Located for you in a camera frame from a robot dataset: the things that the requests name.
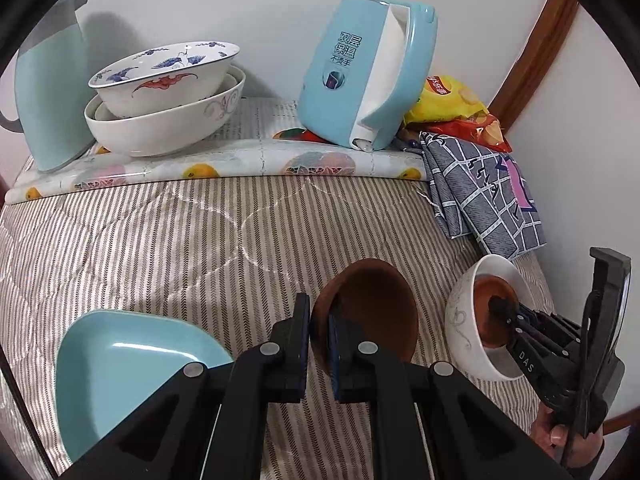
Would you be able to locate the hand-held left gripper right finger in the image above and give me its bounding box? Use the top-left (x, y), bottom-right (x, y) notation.
top-left (327, 310), bottom-right (573, 480)

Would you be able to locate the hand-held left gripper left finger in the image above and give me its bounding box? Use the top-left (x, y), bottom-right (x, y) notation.
top-left (57, 292), bottom-right (312, 480)

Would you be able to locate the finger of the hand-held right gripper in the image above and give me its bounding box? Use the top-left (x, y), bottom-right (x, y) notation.
top-left (487, 296), bottom-right (556, 341)
top-left (505, 332), bottom-right (556, 396)

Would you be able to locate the white bowl with grey pattern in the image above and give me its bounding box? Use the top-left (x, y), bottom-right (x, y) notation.
top-left (445, 254), bottom-right (538, 382)

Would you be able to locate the small brown bowl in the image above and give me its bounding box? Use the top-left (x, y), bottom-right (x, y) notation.
top-left (310, 258), bottom-right (420, 376)

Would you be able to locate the blue plate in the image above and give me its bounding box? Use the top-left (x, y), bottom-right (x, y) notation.
top-left (55, 310), bottom-right (235, 466)

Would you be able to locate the person's right hand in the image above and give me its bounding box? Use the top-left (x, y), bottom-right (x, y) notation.
top-left (530, 402), bottom-right (606, 480)

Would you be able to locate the brown wooden baseboard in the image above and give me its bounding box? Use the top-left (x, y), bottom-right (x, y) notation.
top-left (602, 397), bottom-right (633, 438)

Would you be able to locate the grey checked cloth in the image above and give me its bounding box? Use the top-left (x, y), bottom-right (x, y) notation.
top-left (400, 130), bottom-right (547, 262)

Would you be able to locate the striped quilted table cover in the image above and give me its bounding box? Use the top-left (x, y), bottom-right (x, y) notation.
top-left (0, 175), bottom-right (556, 480)

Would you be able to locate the red chip bag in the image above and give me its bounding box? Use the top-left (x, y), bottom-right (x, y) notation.
top-left (440, 114), bottom-right (514, 153)

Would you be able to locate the fruit print oilcloth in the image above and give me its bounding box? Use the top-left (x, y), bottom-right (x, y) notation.
top-left (6, 97), bottom-right (428, 206)

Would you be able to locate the yellow chip bag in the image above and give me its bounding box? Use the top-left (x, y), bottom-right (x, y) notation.
top-left (404, 74), bottom-right (490, 126)

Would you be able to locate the light blue electric kettle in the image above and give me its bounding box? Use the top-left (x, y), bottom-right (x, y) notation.
top-left (298, 0), bottom-right (439, 153)

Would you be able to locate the large white bowl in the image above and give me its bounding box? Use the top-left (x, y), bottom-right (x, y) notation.
top-left (84, 65), bottom-right (247, 157)

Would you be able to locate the blue and red patterned bowl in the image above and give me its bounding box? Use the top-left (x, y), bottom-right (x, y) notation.
top-left (88, 40), bottom-right (241, 120)

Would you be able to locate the light blue thermos jug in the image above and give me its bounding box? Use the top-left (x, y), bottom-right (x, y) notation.
top-left (0, 0), bottom-right (96, 175)

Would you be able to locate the brown wooden door frame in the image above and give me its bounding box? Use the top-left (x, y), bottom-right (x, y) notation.
top-left (487, 0), bottom-right (581, 133)

